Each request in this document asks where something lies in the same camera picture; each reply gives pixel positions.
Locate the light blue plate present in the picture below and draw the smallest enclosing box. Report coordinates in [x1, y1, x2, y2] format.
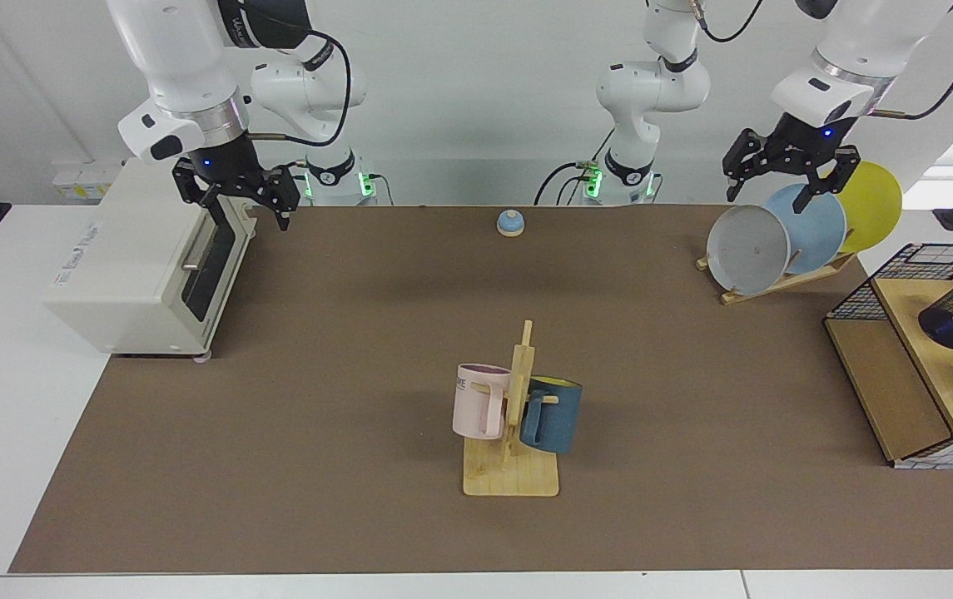
[763, 183, 848, 275]

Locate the grey plate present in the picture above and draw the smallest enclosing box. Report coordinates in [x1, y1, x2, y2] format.
[706, 205, 792, 297]

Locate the yellow plate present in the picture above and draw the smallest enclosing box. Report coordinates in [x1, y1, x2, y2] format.
[816, 161, 903, 255]

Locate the wooden plate rack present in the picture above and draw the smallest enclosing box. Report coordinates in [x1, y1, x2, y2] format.
[696, 250, 857, 305]

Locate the pale toaster oven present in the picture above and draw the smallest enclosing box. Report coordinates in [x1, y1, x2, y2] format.
[42, 157, 258, 360]

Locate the brown table cloth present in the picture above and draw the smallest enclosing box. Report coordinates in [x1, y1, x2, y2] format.
[8, 205, 953, 575]

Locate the pink cup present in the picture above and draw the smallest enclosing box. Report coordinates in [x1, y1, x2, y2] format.
[452, 364, 513, 440]

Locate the dark teal cup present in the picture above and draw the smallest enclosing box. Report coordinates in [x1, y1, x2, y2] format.
[519, 376, 583, 454]

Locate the wooden cup stand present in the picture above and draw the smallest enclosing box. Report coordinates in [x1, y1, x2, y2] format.
[463, 320, 560, 498]

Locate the white wall socket box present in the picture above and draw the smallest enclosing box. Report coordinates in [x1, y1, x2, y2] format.
[52, 161, 123, 201]

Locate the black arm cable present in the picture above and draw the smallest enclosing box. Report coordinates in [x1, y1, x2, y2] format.
[688, 0, 953, 121]
[245, 29, 352, 151]

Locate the black base cable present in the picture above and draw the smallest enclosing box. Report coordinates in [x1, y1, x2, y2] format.
[534, 129, 612, 206]

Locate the wire basket with wooden floor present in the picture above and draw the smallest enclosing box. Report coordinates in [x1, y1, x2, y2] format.
[824, 243, 953, 472]

